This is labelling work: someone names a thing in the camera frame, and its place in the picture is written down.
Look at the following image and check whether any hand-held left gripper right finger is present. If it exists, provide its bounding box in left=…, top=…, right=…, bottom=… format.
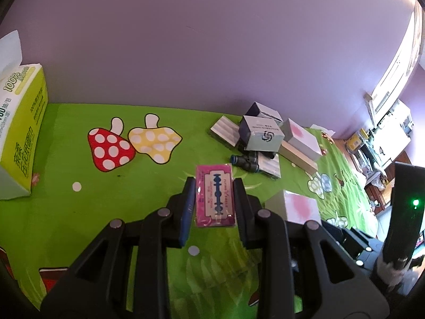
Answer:
left=232, top=179, right=390, bottom=319

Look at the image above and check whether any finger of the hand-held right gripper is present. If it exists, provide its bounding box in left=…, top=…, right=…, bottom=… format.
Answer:
left=327, top=223, right=383, bottom=269

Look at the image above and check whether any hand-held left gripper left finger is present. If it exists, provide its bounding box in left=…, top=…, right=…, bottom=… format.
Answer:
left=41, top=177, right=196, bottom=319

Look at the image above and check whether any thick pink razor blade box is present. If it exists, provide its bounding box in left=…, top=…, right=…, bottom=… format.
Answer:
left=195, top=164, right=237, bottom=228

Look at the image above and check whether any black pneumatic fitting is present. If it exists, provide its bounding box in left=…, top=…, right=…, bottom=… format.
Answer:
left=230, top=152, right=260, bottom=172

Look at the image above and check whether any brown wooden cabinet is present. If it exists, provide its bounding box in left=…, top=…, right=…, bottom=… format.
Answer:
left=364, top=151, right=412, bottom=207

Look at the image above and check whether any blue and white striped box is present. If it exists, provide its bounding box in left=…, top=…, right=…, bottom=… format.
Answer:
left=210, top=115, right=242, bottom=147
left=258, top=152, right=282, bottom=181

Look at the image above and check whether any white box with pink print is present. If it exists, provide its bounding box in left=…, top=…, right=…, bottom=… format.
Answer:
left=264, top=189, right=321, bottom=224
left=282, top=118, right=323, bottom=159

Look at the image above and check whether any grey box with swirl logo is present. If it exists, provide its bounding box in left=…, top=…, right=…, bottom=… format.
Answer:
left=238, top=115, right=286, bottom=152

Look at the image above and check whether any green printed tablecloth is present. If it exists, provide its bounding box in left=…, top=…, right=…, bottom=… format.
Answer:
left=0, top=102, right=382, bottom=319

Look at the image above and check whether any yellow box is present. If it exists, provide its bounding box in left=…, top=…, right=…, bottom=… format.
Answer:
left=345, top=129, right=370, bottom=151

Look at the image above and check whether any white appliance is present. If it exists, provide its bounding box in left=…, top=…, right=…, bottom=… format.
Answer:
left=373, top=99, right=414, bottom=161

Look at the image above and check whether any green and white tissue pack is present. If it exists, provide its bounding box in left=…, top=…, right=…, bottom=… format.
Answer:
left=0, top=30, right=49, bottom=200

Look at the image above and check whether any white window frame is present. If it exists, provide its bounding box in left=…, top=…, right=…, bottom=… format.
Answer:
left=369, top=0, right=422, bottom=122

